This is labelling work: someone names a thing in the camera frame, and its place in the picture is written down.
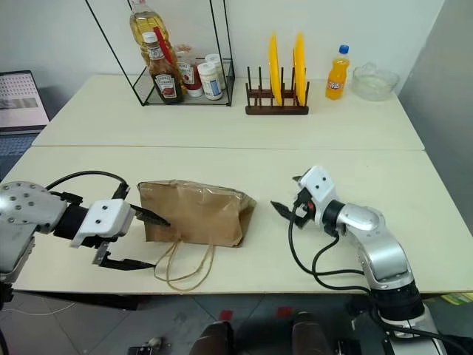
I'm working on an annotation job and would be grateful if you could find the orange soda bottle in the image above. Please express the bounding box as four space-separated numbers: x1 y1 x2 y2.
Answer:
324 44 351 101

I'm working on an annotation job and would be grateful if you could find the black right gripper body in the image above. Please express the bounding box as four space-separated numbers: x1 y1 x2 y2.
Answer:
293 186 320 231

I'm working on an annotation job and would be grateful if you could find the red squeeze ketchup bottle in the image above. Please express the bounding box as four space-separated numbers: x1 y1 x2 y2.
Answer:
176 55 205 98

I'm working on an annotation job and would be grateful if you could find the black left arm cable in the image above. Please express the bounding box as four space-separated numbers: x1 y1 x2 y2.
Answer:
44 169 129 205

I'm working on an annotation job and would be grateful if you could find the white seasoning jar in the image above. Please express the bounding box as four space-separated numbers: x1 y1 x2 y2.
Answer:
204 53 227 92
197 62 225 101

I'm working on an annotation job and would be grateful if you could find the dark glass ketchup bottle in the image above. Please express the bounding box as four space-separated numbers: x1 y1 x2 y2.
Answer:
142 32 185 106

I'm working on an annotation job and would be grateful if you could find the clear glass bowl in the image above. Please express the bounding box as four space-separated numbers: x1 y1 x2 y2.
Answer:
350 61 401 101

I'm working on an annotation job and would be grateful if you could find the dark wooden plate rack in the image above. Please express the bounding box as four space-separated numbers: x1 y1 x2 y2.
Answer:
245 66 311 116

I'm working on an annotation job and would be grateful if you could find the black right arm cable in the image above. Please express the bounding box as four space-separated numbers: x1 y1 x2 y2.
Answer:
288 205 375 295

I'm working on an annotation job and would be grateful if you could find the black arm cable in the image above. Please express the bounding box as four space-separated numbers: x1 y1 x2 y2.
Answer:
288 205 375 295
44 169 129 205

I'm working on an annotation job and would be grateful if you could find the large cooking oil bottle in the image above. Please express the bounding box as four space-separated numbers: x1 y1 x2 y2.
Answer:
129 0 179 77

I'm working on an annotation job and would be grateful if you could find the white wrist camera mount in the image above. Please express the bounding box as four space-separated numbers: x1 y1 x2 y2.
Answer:
297 166 339 216
69 199 135 249

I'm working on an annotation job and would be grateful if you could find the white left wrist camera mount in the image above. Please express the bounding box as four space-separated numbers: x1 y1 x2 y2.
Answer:
69 199 135 249

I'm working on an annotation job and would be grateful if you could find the dark rounded shape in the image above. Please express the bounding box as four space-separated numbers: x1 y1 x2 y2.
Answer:
189 320 234 355
290 311 329 355

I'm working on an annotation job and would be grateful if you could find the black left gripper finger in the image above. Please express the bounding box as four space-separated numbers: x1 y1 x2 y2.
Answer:
99 254 157 271
129 204 172 227

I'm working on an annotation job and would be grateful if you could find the brown paper bag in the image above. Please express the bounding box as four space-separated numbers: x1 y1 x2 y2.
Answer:
137 179 258 294

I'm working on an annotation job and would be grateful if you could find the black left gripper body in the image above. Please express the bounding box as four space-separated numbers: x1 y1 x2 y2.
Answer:
79 180 135 267

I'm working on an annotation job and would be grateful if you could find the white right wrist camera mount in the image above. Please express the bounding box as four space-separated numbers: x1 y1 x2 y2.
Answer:
297 166 339 216

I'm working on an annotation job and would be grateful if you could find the yellow plate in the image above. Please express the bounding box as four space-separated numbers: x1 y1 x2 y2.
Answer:
268 30 285 107
292 30 310 107

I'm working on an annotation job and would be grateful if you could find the black table frame bar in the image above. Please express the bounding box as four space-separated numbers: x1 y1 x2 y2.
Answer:
10 289 140 312

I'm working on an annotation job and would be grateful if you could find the black wire frame rack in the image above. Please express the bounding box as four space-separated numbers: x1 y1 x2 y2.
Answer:
84 0 237 108

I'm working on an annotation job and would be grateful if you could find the open laptop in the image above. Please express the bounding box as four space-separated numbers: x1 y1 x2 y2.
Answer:
0 70 51 164

